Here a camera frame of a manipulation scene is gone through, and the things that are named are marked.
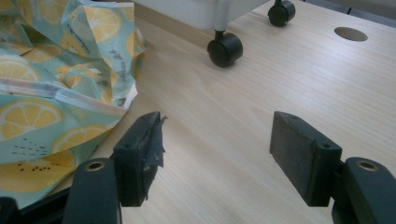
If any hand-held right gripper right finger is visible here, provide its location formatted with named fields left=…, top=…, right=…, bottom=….
left=269, top=110, right=344, bottom=208

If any white two-tier trolley cart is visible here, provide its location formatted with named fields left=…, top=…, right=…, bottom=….
left=134, top=0, right=297, bottom=68

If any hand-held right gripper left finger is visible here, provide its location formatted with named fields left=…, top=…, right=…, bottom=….
left=112, top=111, right=168, bottom=208

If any lemon print plastic bag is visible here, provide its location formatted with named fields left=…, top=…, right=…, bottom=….
left=0, top=0, right=148, bottom=209

